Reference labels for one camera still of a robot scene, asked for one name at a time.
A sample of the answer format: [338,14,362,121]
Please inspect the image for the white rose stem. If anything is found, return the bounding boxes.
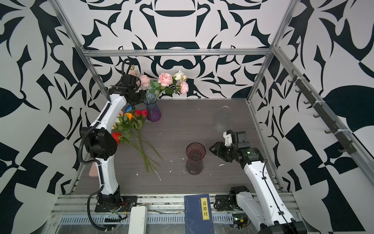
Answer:
[173,70,185,81]

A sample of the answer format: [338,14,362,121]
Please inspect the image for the clear glass vase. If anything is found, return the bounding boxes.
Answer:
[214,106,232,132]

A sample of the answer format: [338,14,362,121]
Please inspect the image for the purple blue glass vase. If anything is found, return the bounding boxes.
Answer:
[144,93,162,122]

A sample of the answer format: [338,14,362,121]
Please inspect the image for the mixed colour rose bunch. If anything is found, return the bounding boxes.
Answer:
[112,105,162,180]

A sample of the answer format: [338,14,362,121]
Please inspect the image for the blue book yellow label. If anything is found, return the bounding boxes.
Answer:
[184,194,214,234]

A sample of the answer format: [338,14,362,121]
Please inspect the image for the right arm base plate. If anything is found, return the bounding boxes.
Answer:
[213,195,241,211]

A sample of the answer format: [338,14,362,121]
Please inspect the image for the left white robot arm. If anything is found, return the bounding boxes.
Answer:
[78,74,145,232]

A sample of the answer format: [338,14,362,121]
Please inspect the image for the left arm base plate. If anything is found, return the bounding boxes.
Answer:
[94,195,138,213]

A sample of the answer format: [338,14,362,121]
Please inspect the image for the dark maroon glass vase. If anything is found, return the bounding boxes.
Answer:
[186,142,206,176]

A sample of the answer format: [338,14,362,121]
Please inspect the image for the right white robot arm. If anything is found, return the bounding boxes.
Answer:
[209,130,308,234]

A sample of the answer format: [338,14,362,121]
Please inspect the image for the white power adapter box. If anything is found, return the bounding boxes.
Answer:
[128,206,148,234]

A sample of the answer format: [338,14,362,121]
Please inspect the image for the pink object at table edge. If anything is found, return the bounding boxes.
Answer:
[89,163,99,177]

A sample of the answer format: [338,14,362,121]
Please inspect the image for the twin pink peony stem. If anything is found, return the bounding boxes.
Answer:
[129,65,151,92]

